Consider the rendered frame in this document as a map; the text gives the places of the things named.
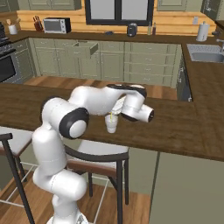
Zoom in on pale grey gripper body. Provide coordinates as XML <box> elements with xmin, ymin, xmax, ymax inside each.
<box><xmin>111</xmin><ymin>96</ymin><xmax>127</xmax><ymax>116</ymax></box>

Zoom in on open green drawer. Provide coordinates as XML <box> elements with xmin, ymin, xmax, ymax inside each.
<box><xmin>65</xmin><ymin>40</ymin><xmax>100</xmax><ymax>59</ymax></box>

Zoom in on pale green counter base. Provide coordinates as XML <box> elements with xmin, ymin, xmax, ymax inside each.
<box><xmin>127</xmin><ymin>146</ymin><xmax>224</xmax><ymax>224</ymax></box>

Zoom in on green lower cupboard run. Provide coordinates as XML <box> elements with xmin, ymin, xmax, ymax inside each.
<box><xmin>12</xmin><ymin>37</ymin><xmax>184</xmax><ymax>88</ymax></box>

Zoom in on black bar stool white seat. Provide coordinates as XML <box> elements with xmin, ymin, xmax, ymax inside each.
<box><xmin>63</xmin><ymin>139</ymin><xmax>130</xmax><ymax>224</ymax></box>
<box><xmin>0</xmin><ymin>127</ymin><xmax>37</xmax><ymax>224</ymax></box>

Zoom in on dark dishwasher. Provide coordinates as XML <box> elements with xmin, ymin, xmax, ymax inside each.
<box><xmin>175</xmin><ymin>54</ymin><xmax>193</xmax><ymax>103</ymax></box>

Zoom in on black small appliance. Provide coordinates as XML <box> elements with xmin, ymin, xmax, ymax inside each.
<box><xmin>126</xmin><ymin>22</ymin><xmax>139</xmax><ymax>39</ymax></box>

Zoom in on pale green bottle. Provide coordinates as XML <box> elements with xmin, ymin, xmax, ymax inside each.
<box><xmin>146</xmin><ymin>21</ymin><xmax>153</xmax><ymax>37</ymax></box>

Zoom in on dark brown bottle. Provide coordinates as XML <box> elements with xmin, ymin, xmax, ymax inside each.
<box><xmin>151</xmin><ymin>22</ymin><xmax>158</xmax><ymax>37</ymax></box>

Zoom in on black framed window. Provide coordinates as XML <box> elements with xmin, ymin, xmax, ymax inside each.
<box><xmin>84</xmin><ymin>0</ymin><xmax>155</xmax><ymax>27</ymax></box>

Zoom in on grey sink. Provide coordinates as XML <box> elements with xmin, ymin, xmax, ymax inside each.
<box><xmin>185</xmin><ymin>43</ymin><xmax>224</xmax><ymax>64</ymax></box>

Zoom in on silver toaster oven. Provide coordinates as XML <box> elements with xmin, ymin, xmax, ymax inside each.
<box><xmin>42</xmin><ymin>17</ymin><xmax>72</xmax><ymax>35</ymax></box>

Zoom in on white paper towel roll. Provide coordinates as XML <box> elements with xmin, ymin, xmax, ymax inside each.
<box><xmin>195</xmin><ymin>20</ymin><xmax>211</xmax><ymax>43</ymax></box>

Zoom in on brown knife block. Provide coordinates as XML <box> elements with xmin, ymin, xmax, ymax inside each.
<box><xmin>31</xmin><ymin>15</ymin><xmax>45</xmax><ymax>32</ymax></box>

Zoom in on green upper cupboard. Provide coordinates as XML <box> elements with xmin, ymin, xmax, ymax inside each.
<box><xmin>157</xmin><ymin>0</ymin><xmax>188</xmax><ymax>12</ymax></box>

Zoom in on silver tap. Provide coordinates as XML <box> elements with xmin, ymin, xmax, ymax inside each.
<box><xmin>215</xmin><ymin>38</ymin><xmax>224</xmax><ymax>54</ymax></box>

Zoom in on black stove with oven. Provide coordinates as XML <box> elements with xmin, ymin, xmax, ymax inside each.
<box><xmin>0</xmin><ymin>22</ymin><xmax>18</xmax><ymax>84</ymax></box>

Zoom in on green upper cupboards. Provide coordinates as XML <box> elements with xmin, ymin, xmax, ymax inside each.
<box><xmin>0</xmin><ymin>0</ymin><xmax>83</xmax><ymax>13</ymax></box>

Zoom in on white utensil pot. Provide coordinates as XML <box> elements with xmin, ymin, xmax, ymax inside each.
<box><xmin>5</xmin><ymin>17</ymin><xmax>22</xmax><ymax>36</ymax></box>

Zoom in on dark fridge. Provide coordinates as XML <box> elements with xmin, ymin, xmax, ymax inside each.
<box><xmin>200</xmin><ymin>0</ymin><xmax>224</xmax><ymax>22</ymax></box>

